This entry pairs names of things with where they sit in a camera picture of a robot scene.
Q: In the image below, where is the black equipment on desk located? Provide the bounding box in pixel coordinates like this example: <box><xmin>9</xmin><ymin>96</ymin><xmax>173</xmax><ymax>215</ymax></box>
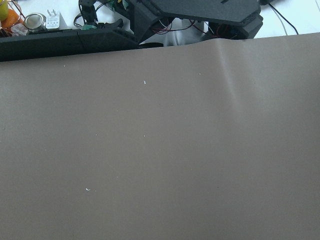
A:
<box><xmin>0</xmin><ymin>0</ymin><xmax>263</xmax><ymax>62</ymax></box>

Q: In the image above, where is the white power adapter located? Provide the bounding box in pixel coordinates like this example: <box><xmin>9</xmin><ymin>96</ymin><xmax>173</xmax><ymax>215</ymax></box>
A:
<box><xmin>45</xmin><ymin>9</ymin><xmax>64</xmax><ymax>30</ymax></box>

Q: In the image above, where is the metal tape roll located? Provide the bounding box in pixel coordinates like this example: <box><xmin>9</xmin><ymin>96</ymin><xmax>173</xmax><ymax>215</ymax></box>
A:
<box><xmin>23</xmin><ymin>13</ymin><xmax>47</xmax><ymax>32</ymax></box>

